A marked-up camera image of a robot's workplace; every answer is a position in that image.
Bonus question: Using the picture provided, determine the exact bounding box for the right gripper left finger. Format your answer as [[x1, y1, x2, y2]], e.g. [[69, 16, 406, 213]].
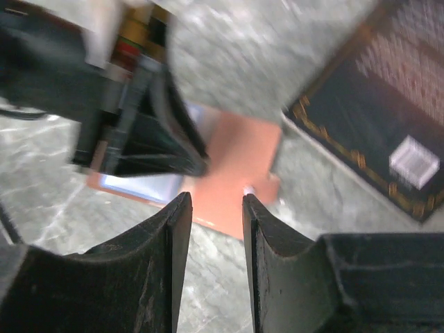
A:
[[1, 192, 192, 332]]

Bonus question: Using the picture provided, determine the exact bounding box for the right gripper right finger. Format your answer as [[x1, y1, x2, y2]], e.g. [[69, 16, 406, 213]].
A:
[[243, 194, 443, 332]]

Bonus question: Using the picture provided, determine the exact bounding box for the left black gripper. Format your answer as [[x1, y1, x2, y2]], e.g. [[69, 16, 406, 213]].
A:
[[0, 0, 171, 167]]

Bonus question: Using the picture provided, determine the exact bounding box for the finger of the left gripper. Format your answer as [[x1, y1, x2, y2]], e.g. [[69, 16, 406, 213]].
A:
[[112, 67, 208, 177]]

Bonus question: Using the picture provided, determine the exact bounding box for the pink leather card holder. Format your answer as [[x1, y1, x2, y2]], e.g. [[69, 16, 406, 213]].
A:
[[87, 103, 282, 239]]

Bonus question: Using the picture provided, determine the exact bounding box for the black book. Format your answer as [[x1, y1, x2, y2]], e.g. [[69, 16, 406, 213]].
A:
[[282, 1, 443, 223]]

